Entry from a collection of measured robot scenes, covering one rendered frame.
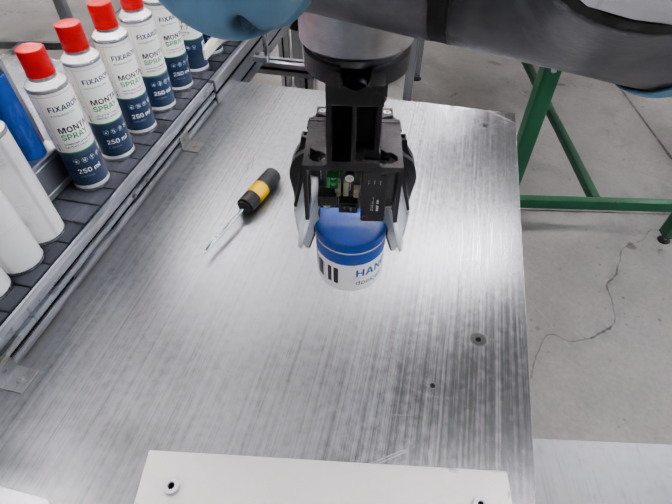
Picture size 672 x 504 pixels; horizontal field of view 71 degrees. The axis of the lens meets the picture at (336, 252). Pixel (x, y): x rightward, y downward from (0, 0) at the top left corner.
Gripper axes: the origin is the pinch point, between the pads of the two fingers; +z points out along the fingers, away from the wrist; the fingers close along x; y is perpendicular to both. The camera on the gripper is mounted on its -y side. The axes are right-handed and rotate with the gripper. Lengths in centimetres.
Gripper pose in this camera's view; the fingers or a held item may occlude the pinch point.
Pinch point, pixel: (350, 234)
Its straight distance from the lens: 47.2
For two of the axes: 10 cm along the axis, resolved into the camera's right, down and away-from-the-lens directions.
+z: 0.0, 6.8, 7.3
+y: -0.5, 7.3, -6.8
